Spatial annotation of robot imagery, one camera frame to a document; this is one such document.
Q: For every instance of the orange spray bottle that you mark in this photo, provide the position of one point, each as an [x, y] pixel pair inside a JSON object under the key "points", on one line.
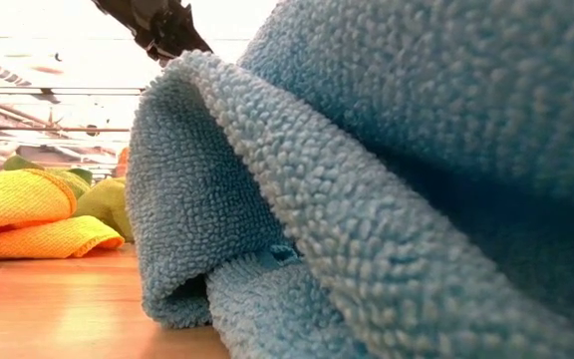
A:
{"points": [[122, 162]]}

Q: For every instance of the orange microfiber towel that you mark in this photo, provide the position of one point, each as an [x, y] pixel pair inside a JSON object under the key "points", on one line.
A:
{"points": [[18, 209]]}

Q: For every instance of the blue microfiber towel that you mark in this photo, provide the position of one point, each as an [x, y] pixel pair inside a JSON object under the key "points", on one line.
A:
{"points": [[367, 199]]}

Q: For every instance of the long ceiling light rail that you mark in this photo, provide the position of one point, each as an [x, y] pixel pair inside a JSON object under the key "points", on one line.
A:
{"points": [[68, 91]]}

